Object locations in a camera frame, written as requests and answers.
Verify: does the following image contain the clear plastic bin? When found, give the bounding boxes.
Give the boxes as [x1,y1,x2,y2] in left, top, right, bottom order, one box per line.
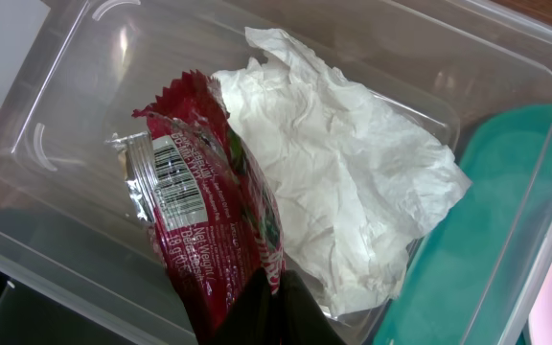
[0,0,552,344]

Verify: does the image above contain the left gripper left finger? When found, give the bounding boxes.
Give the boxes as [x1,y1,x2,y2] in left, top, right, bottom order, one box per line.
[209,268,272,345]

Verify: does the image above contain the black plastic tray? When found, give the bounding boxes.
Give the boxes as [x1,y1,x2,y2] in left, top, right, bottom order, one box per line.
[0,272,129,345]

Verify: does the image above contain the white napkin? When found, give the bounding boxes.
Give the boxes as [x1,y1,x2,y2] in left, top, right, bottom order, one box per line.
[217,28,471,316]

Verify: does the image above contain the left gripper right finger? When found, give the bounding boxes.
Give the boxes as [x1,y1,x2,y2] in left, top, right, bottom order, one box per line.
[279,270,344,345]

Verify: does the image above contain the red snack wrapper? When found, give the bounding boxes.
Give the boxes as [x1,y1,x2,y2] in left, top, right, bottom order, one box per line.
[110,71,285,344]

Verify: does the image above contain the teal serving tray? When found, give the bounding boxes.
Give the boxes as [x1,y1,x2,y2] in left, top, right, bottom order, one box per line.
[374,104,552,345]

